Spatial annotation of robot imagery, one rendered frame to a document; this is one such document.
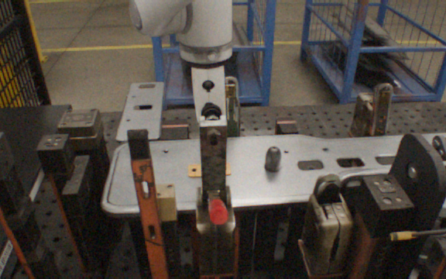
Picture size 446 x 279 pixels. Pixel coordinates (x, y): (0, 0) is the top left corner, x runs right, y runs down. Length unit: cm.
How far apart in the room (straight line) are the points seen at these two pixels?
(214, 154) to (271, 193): 21
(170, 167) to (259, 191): 18
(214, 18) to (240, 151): 33
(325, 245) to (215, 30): 36
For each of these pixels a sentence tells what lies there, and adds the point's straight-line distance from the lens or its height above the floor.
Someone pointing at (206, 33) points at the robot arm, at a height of 129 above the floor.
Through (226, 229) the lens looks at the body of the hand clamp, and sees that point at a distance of 58.
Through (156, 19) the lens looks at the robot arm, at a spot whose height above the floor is 133.
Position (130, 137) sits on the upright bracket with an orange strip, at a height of 119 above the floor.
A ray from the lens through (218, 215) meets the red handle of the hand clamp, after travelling 46.
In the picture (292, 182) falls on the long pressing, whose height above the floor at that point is 100.
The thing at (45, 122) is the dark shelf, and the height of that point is 103.
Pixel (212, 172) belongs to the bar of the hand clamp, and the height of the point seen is 113.
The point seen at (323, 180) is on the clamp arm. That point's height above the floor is 110.
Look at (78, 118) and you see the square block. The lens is 86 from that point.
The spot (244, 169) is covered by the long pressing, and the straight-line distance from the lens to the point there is 75.
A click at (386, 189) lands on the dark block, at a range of 57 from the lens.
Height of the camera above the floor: 147
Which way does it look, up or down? 34 degrees down
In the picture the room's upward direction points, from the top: straight up
